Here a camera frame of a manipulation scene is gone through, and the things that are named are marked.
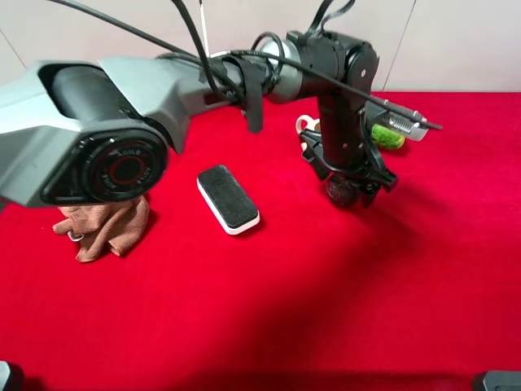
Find dark purple round fruit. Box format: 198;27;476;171
325;174;358;208

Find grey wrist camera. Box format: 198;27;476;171
364;101;428;142

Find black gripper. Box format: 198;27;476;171
300;95;397;208

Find black and white eraser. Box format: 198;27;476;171
197;165;261;235

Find white vertical pole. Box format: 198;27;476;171
198;0;210;57

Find red tablecloth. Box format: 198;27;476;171
1;94;520;390

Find crumpled brown cloth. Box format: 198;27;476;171
52;195;150;262

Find green mango fruit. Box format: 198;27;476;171
371;124;405;151

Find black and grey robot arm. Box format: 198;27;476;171
1;32;397;208

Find black cable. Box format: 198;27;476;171
48;0;444;131

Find cream ceramic teapot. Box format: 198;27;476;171
296;115;321;135

